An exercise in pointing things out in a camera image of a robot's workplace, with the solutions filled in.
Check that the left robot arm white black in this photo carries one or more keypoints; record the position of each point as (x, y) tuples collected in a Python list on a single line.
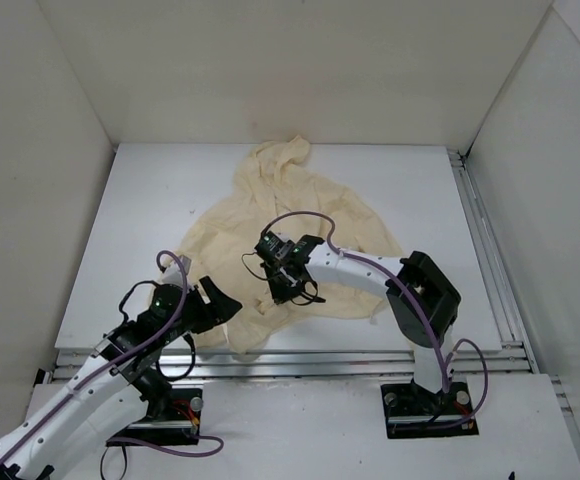
[(116, 386)]

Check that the cream yellow hooded jacket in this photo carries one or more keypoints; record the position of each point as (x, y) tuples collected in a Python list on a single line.
[(272, 184)]

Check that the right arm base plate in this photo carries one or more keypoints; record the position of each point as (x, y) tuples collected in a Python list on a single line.
[(411, 413)]

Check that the aluminium front rail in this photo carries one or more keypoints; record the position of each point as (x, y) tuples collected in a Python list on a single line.
[(512, 359)]

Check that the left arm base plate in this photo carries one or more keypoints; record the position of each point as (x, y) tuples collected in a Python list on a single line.
[(177, 425)]

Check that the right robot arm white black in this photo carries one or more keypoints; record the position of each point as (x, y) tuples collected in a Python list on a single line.
[(424, 302)]

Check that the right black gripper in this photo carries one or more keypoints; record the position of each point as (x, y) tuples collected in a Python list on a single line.
[(280, 279)]

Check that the aluminium side rail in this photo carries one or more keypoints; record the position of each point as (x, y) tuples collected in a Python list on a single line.
[(505, 308)]

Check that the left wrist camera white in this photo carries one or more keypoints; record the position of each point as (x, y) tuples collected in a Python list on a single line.
[(176, 272)]

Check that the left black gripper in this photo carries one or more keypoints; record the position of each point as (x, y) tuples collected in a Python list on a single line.
[(205, 310)]

